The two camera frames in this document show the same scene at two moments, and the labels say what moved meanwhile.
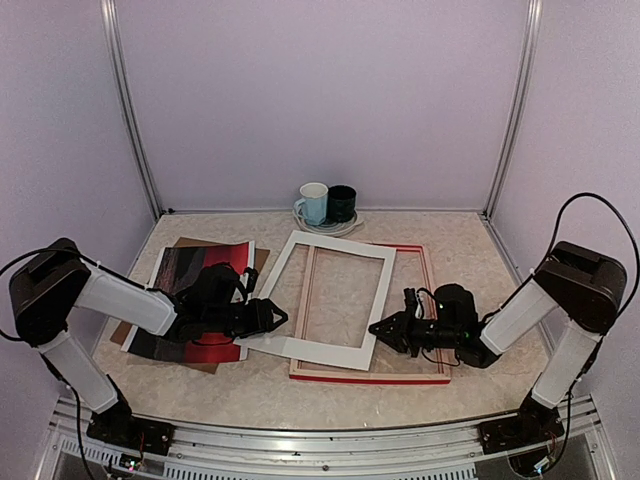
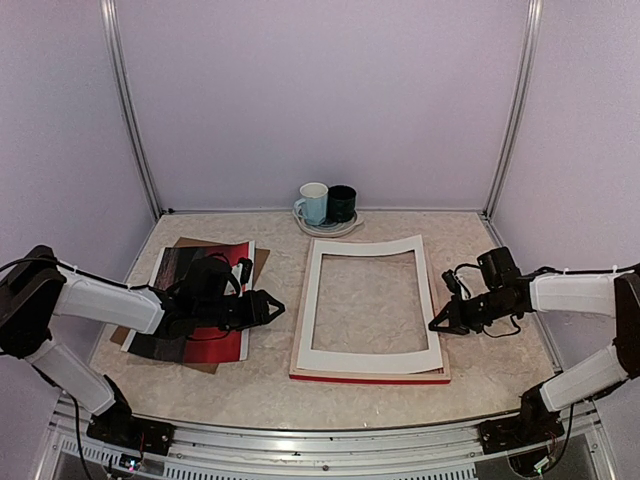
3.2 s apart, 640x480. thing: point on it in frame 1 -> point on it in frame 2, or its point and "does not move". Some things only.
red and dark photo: x=175 y=268 does not move
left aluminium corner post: x=110 y=9 does not move
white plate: x=334 y=229 does not move
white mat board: x=270 y=339 -> x=417 y=360
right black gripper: x=399 y=336 -> x=458 y=322
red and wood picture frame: x=360 y=375 does not move
